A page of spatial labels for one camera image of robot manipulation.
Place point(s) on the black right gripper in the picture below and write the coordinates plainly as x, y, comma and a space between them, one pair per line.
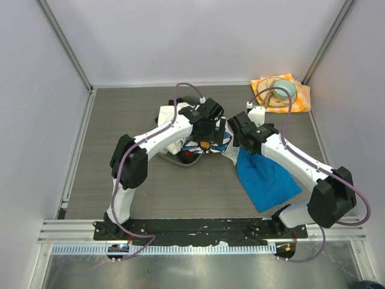
236, 141

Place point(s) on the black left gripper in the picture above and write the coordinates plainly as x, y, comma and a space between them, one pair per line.
209, 138

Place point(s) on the white flower print t shirt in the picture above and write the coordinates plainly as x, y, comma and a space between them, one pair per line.
203, 147

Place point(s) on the gold fork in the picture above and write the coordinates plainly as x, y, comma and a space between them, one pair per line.
267, 95

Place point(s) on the dark grey plastic basket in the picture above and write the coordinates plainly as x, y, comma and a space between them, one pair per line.
173, 152

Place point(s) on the blue t shirt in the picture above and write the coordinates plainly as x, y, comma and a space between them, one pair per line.
267, 183

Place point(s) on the orange checkered cloth napkin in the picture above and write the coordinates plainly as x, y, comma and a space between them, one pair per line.
302, 103

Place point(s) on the light blue ceramic bowl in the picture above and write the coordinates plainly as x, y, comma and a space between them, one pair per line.
283, 89

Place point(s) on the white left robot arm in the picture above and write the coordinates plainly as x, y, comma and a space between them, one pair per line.
129, 165

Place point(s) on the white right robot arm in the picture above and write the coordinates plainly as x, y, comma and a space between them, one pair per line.
332, 190

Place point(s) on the red t shirt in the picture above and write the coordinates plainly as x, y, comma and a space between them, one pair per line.
188, 154

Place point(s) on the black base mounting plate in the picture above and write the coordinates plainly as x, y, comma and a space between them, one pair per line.
205, 232

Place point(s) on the dark blue round object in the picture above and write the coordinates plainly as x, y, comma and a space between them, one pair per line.
366, 284

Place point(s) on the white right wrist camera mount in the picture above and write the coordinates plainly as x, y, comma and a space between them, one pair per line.
256, 113

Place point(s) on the white slotted cable duct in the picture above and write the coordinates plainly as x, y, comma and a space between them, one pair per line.
120, 249

